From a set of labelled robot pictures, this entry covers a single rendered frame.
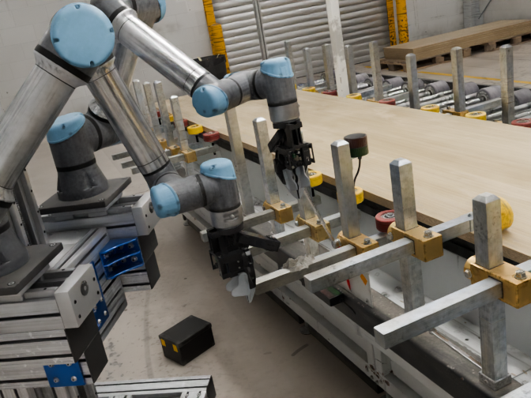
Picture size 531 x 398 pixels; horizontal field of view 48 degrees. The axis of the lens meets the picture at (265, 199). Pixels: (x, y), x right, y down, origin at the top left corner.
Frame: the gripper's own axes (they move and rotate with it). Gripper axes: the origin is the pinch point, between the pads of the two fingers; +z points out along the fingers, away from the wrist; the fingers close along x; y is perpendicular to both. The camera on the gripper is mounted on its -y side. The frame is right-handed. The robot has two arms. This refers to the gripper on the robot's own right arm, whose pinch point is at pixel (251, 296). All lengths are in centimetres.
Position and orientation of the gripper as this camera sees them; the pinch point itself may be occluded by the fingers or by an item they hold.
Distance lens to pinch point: 149.0
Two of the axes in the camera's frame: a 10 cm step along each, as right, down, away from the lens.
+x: 4.2, 2.4, -8.8
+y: -8.9, 2.8, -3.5
